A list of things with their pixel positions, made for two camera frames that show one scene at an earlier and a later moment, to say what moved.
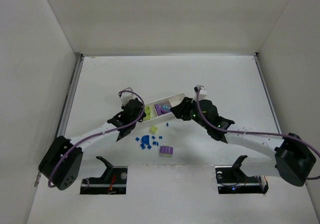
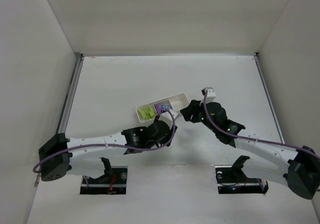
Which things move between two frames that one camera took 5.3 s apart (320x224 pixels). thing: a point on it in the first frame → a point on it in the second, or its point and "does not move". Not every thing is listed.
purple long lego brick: x=158 y=109 does not move
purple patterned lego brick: x=165 y=107 does not move
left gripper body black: x=139 y=108 → x=171 y=130
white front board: x=173 y=194 does not move
